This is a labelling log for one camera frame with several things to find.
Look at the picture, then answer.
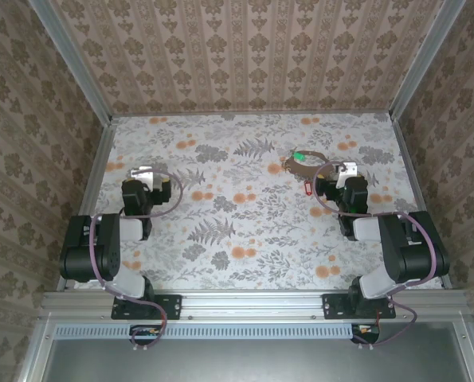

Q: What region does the metal disc with key rings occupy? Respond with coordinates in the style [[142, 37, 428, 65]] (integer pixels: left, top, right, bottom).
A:
[[281, 149, 330, 177]]

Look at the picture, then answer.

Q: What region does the floral patterned table cover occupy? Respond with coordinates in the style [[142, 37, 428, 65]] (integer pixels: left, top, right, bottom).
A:
[[67, 112, 447, 290]]

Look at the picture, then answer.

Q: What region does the black connector board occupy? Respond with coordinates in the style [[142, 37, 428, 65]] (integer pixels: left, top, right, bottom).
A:
[[128, 323, 166, 345], [350, 322, 382, 345]]

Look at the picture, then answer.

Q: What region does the steel sheet panel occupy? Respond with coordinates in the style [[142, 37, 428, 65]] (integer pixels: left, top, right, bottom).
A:
[[19, 318, 474, 382]]

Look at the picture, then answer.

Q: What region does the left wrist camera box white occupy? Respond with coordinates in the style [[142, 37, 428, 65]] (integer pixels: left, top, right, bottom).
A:
[[131, 166, 157, 189]]

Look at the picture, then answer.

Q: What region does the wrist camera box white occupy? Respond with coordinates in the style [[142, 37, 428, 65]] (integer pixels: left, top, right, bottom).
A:
[[131, 166, 157, 189], [335, 161, 359, 188]]

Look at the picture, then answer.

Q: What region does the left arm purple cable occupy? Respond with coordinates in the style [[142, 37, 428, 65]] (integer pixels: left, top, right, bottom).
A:
[[88, 169, 184, 353]]

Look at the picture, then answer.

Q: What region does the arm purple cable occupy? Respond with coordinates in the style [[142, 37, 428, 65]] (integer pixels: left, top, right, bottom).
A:
[[88, 169, 184, 353], [314, 161, 441, 351]]

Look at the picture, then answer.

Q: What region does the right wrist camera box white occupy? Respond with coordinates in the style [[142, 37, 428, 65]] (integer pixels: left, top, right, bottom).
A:
[[335, 161, 359, 188]]

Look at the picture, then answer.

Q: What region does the aluminium side rail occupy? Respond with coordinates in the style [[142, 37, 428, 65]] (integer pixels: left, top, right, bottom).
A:
[[391, 115, 452, 290], [57, 117, 118, 291]]

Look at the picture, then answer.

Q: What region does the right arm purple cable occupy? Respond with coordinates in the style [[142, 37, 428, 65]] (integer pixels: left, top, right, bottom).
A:
[[314, 161, 441, 351]]

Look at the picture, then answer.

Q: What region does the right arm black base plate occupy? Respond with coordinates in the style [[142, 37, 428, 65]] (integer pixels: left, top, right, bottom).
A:
[[322, 293, 397, 321]]

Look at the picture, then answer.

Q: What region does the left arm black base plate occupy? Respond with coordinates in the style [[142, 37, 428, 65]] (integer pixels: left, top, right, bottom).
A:
[[111, 293, 182, 321]]

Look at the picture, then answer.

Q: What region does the aluminium frame post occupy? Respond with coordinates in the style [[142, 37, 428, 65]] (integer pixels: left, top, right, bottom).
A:
[[28, 0, 114, 123], [390, 0, 467, 120]]

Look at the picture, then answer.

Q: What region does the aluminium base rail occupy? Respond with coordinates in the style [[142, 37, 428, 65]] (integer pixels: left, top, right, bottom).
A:
[[41, 289, 471, 320]]

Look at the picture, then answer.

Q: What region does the grey slotted cable duct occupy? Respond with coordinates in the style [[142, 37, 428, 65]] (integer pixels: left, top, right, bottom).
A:
[[55, 322, 381, 340]]

